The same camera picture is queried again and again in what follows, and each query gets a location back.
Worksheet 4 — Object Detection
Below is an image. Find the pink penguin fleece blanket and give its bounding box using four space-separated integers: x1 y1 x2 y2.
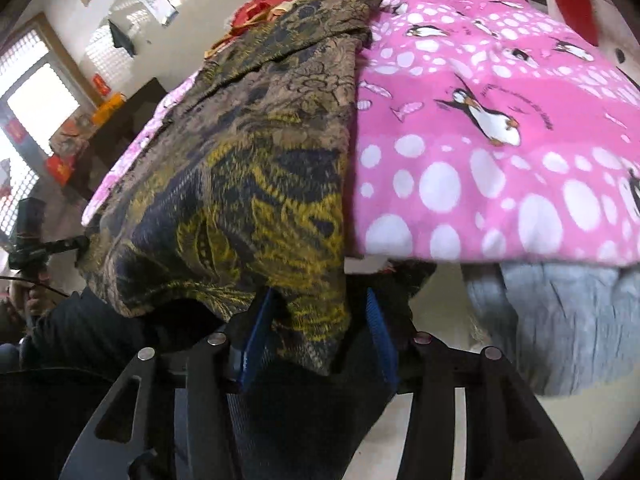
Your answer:
81 0 640 267

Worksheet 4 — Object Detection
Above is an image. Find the brown floral patterned garment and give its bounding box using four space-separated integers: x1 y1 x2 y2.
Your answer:
79 0 383 375

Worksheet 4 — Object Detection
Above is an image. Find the grey knitted cloth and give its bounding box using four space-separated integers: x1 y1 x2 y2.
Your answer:
461 262 639 396

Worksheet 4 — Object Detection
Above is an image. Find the dark wooden cabinet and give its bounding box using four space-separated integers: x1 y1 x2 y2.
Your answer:
67 77 167 200

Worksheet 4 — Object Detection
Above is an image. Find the person's left hand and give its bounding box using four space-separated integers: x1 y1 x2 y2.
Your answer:
8 273 55 328

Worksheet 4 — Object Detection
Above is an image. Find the window with lattice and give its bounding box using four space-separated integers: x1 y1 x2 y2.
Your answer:
1 13 101 240

